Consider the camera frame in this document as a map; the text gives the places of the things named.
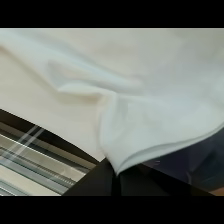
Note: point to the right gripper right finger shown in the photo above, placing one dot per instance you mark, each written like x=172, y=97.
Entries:
x=146, y=183

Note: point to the white garment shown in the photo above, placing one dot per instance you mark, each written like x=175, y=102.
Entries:
x=160, y=100

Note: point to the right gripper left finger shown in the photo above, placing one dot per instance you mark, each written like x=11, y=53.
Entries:
x=98, y=181

